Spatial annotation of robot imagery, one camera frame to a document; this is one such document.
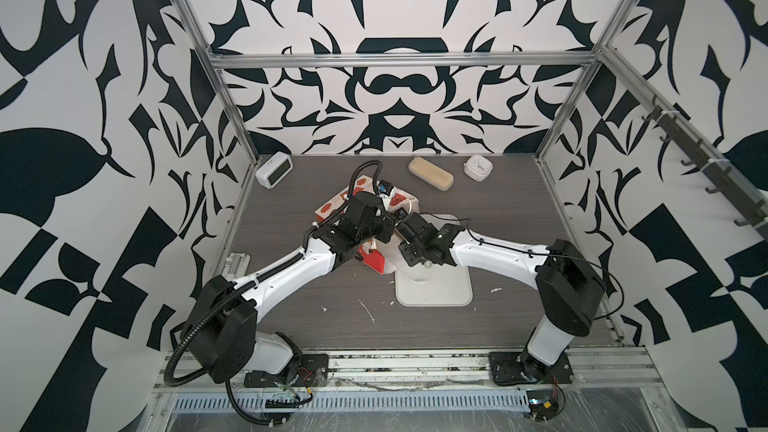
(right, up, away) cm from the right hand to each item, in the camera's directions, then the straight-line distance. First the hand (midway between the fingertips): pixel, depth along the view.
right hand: (410, 243), depth 88 cm
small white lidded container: (+28, +24, +26) cm, 45 cm away
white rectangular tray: (+9, -11, -3) cm, 15 cm away
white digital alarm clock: (-47, +22, +19) cm, 55 cm away
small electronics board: (+30, -34, -17) cm, 49 cm away
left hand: (-5, +11, -7) cm, 14 cm away
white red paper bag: (-11, -2, -4) cm, 12 cm away
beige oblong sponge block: (+9, +21, +24) cm, 33 cm away
